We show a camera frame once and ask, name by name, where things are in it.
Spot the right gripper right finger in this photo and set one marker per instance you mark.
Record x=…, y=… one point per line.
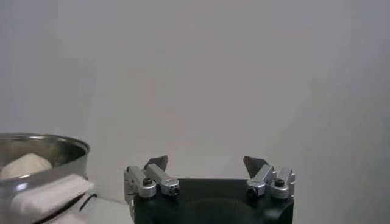
x=262, y=178

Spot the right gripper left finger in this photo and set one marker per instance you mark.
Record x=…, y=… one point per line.
x=161, y=179

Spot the white steamed baozi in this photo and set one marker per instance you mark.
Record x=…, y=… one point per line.
x=26, y=165

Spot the cream electric cooker pot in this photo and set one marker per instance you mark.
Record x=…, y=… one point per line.
x=71, y=218

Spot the stainless steel steamer basket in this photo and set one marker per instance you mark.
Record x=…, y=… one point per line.
x=61, y=170

